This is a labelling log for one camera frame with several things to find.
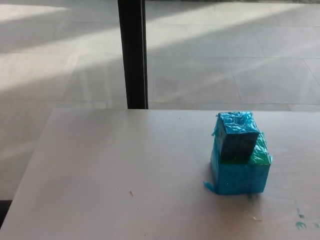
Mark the small blue cube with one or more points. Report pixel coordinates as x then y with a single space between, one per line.
236 130

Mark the black window frame post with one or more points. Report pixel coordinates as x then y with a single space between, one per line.
132 50

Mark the big blue green wrapped cube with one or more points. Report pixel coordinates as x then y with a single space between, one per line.
240 178

